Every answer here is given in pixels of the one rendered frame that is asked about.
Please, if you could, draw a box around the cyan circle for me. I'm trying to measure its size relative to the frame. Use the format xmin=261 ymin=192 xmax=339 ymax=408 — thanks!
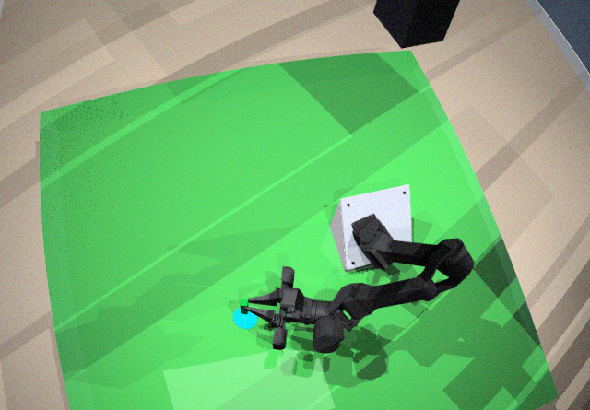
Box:
xmin=233 ymin=308 xmax=257 ymax=329

